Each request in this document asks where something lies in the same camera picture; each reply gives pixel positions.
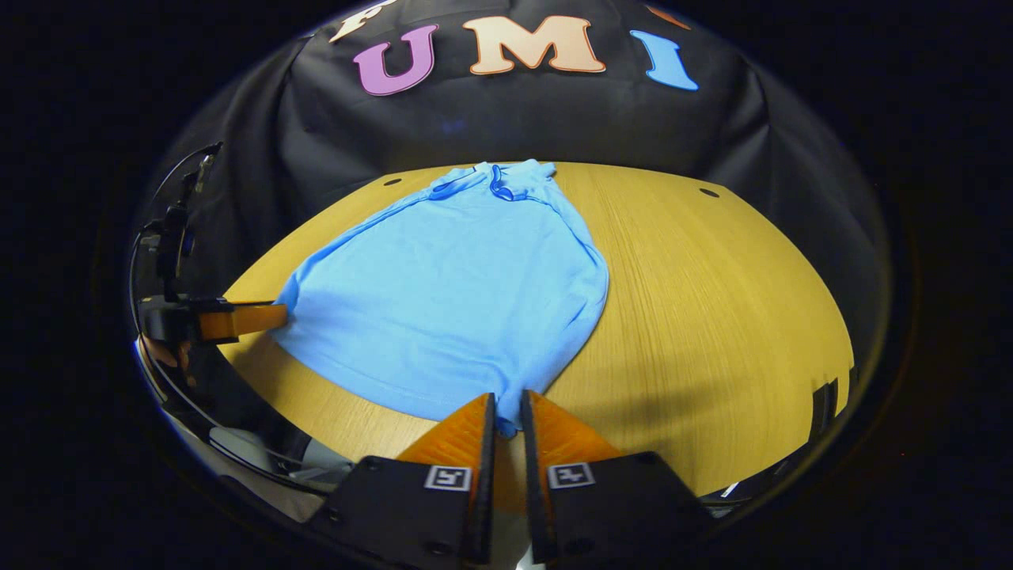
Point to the light blue polo T-shirt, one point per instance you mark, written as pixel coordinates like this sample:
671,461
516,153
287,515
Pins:
451,293

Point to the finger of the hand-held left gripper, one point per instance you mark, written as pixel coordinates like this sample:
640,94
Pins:
241,321

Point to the black backdrop cloth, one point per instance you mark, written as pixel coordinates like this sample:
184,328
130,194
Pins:
554,119

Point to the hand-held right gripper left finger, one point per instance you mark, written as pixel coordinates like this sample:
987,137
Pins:
484,475

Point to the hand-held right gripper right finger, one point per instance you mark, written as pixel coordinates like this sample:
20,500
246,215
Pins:
529,475

